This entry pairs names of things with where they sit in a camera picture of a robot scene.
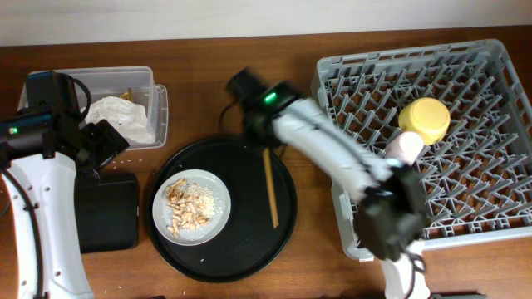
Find grey dishwasher rack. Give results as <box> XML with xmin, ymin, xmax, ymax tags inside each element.
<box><xmin>311</xmin><ymin>39</ymin><xmax>531</xmax><ymax>250</ymax></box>

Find food scraps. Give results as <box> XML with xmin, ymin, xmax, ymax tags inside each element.
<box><xmin>164</xmin><ymin>178</ymin><xmax>215</xmax><ymax>238</ymax></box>

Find gold foil wrapper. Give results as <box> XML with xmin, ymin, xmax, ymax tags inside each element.
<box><xmin>119</xmin><ymin>87</ymin><xmax>133</xmax><ymax>101</ymax></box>

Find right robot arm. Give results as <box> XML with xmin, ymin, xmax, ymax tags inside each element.
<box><xmin>226</xmin><ymin>68</ymin><xmax>431</xmax><ymax>298</ymax></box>

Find wooden chopstick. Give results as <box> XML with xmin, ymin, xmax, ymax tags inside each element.
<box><xmin>263</xmin><ymin>148</ymin><xmax>279</xmax><ymax>228</ymax></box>

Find yellow bowl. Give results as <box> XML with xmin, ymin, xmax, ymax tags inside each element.
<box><xmin>398</xmin><ymin>97</ymin><xmax>451</xmax><ymax>145</ymax></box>

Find black rectangular tray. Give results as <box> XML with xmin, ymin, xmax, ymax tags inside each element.
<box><xmin>74</xmin><ymin>173</ymin><xmax>140</xmax><ymax>253</ymax></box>

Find pink cup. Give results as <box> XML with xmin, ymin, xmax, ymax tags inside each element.
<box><xmin>385</xmin><ymin>131</ymin><xmax>424</xmax><ymax>166</ymax></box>

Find grey plate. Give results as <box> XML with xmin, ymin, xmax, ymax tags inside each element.
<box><xmin>149</xmin><ymin>169</ymin><xmax>231</xmax><ymax>246</ymax></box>

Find clear plastic waste bin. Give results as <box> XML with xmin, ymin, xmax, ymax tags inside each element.
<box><xmin>16</xmin><ymin>65</ymin><xmax>170</xmax><ymax>151</ymax></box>

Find white napkin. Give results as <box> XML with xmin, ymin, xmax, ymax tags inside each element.
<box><xmin>85</xmin><ymin>96</ymin><xmax>155</xmax><ymax>144</ymax></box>

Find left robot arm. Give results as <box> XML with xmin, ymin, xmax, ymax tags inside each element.
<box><xmin>1</xmin><ymin>71</ymin><xmax>129</xmax><ymax>298</ymax></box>

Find round black serving tray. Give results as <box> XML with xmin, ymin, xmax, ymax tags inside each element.
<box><xmin>145</xmin><ymin>135</ymin><xmax>298</xmax><ymax>282</ymax></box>

